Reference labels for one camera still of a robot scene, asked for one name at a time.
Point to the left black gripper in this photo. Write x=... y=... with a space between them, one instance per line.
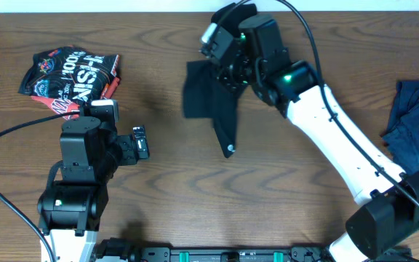
x=129 y=156

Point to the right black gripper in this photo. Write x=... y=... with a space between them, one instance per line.
x=225 y=75

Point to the black Hydrogen t-shirt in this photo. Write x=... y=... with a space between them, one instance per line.
x=219 y=105

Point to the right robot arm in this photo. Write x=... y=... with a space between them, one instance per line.
x=387 y=197

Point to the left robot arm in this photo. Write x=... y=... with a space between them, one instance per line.
x=76 y=194

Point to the folded red printed shirt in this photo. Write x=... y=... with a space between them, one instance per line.
x=60 y=106

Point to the folded black printed shirt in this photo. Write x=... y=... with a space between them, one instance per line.
x=71 y=73

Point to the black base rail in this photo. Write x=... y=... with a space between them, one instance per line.
x=123 y=250

